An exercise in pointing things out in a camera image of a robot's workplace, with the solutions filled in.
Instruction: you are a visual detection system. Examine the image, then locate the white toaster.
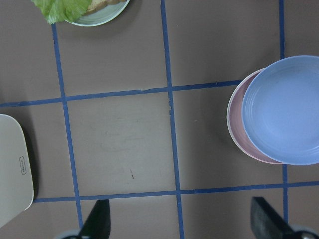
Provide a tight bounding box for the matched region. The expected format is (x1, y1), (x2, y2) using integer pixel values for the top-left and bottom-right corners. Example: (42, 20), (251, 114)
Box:
(0, 114), (34, 227)

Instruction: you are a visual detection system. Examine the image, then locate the green plate with food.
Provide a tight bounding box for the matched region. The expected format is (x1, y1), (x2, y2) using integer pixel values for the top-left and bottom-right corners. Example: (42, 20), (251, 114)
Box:
(70, 0), (130, 27)

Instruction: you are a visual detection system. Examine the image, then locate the pink plate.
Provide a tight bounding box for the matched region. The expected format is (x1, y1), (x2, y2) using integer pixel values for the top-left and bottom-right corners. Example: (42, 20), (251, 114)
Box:
(226, 68), (282, 165)

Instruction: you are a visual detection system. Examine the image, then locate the brown bread slice on plate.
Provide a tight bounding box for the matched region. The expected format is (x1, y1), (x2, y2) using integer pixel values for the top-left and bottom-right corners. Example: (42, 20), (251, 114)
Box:
(85, 0), (125, 15)

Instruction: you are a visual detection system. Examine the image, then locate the green lettuce leaf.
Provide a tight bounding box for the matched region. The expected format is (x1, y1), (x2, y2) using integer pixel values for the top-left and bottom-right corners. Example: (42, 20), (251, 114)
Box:
(31, 0), (92, 24)

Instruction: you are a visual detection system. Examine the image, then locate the blue plate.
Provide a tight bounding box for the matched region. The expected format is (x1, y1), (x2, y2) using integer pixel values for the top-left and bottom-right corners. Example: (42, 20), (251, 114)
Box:
(241, 55), (319, 165)

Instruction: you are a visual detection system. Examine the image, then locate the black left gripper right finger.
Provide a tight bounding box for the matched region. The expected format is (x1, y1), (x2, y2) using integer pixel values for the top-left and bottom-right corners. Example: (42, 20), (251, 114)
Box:
(250, 197), (299, 239)

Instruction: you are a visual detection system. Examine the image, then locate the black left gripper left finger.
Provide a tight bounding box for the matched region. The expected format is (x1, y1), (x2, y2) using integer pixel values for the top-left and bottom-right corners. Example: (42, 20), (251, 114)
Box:
(78, 199), (110, 239)

